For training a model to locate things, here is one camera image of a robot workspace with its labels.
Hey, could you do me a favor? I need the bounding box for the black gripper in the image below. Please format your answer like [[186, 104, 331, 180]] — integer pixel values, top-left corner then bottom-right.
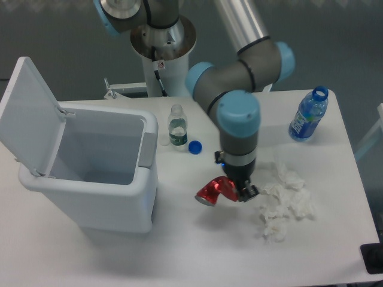
[[214, 150, 259, 202]]

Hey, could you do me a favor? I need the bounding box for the crushed red can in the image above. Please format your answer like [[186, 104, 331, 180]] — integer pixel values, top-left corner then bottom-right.
[[195, 176, 239, 206]]

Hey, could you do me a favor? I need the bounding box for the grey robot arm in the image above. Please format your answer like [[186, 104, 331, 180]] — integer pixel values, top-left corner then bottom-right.
[[94, 1, 295, 206]]

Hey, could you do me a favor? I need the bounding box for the crumpled white tissue paper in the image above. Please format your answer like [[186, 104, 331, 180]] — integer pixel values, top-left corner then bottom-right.
[[259, 161, 316, 243]]

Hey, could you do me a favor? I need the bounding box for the blue bottle cap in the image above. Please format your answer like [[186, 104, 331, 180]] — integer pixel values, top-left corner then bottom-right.
[[188, 140, 202, 155]]

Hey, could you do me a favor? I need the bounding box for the clear plastic bottle green label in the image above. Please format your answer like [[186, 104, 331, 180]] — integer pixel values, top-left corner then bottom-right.
[[168, 104, 188, 151]]

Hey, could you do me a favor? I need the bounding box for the white bottle cap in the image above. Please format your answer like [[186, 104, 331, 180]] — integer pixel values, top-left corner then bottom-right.
[[159, 136, 170, 146]]

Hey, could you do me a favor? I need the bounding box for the blue plastic bottle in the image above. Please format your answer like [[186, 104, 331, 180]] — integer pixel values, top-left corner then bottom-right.
[[288, 86, 329, 142]]

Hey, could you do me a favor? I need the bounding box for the black device at edge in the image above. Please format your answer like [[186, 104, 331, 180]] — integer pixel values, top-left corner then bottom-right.
[[360, 243, 382, 274]]

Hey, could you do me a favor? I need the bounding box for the white trash bin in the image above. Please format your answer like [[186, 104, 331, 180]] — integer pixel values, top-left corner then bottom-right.
[[1, 57, 158, 233]]

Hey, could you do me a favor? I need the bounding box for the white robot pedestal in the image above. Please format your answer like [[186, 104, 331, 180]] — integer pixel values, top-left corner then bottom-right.
[[103, 15, 198, 100]]

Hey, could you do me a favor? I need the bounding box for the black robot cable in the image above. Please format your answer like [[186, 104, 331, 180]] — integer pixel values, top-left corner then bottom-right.
[[151, 45, 168, 97]]

